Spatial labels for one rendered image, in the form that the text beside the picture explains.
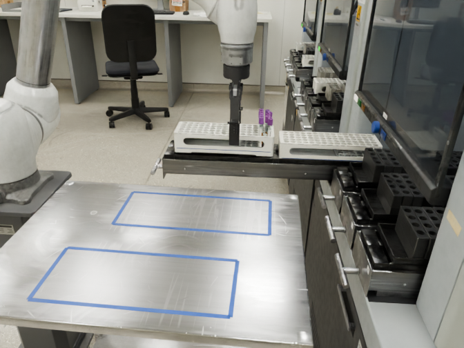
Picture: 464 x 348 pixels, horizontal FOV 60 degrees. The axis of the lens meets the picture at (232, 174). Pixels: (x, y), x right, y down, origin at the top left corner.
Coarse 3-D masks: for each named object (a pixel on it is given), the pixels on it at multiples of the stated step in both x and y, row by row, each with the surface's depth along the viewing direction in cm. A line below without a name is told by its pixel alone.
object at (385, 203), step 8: (384, 176) 97; (384, 184) 94; (392, 184) 92; (384, 192) 94; (392, 192) 89; (400, 192) 89; (384, 200) 94; (392, 200) 88; (400, 200) 88; (384, 208) 93; (392, 208) 89
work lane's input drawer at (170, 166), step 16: (160, 160) 132; (176, 160) 119; (192, 160) 119; (208, 160) 119; (224, 160) 120; (240, 160) 119; (256, 160) 119; (272, 160) 119; (288, 160) 118; (304, 160) 118; (320, 160) 118; (336, 160) 118; (240, 176) 121; (256, 176) 120; (272, 176) 120; (288, 176) 120; (304, 176) 119; (320, 176) 119
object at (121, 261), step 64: (64, 192) 98; (128, 192) 99; (192, 192) 99; (256, 192) 100; (0, 256) 77; (64, 256) 77; (128, 256) 77; (192, 256) 77; (256, 256) 78; (0, 320) 64; (64, 320) 63; (128, 320) 63; (192, 320) 63; (256, 320) 64
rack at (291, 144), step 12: (288, 132) 125; (300, 132) 125; (312, 132) 125; (288, 144) 117; (300, 144) 117; (312, 144) 116; (324, 144) 116; (336, 144) 116; (348, 144) 118; (360, 144) 118; (372, 144) 117; (288, 156) 119; (300, 156) 118; (312, 156) 118; (324, 156) 118; (336, 156) 122; (348, 156) 122; (360, 156) 119
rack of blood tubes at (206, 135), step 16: (176, 128) 120; (192, 128) 120; (208, 128) 122; (224, 128) 122; (240, 128) 121; (256, 128) 123; (272, 128) 122; (176, 144) 119; (192, 144) 124; (208, 144) 124; (224, 144) 125; (240, 144) 120; (256, 144) 124; (272, 144) 117
